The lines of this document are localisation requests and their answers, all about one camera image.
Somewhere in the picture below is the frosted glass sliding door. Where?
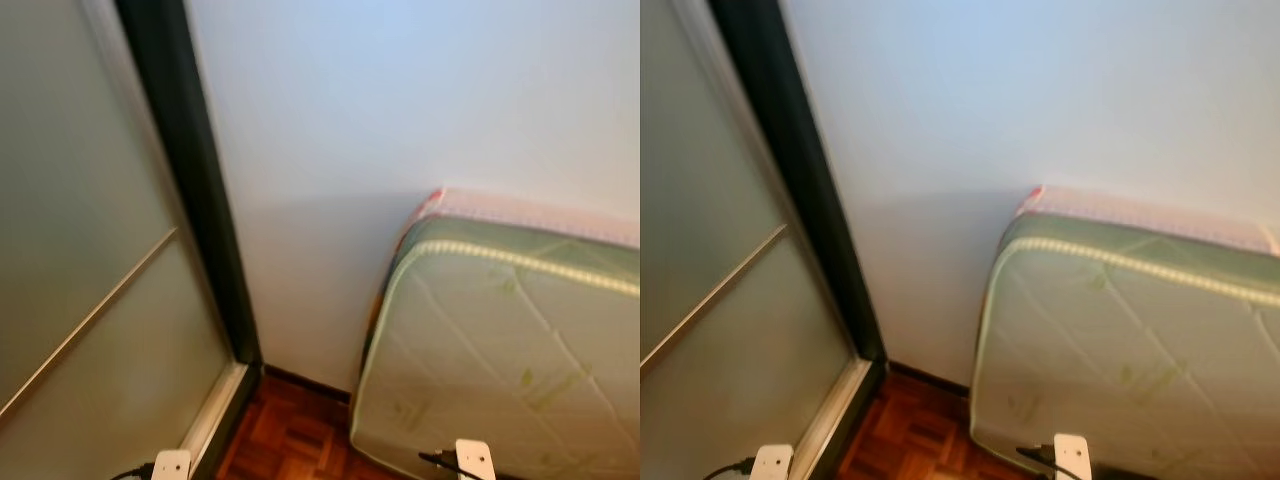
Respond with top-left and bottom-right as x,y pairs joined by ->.
640,0 -> 859,480
0,0 -> 241,480

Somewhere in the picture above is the green quilted mattress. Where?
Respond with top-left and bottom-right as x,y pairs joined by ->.
350,215 -> 641,480
968,212 -> 1280,480

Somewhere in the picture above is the dark wooden skirting board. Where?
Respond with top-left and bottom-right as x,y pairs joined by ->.
262,365 -> 353,404
888,362 -> 973,399

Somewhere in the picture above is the black door frame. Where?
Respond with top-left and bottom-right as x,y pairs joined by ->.
708,0 -> 891,479
113,0 -> 265,480

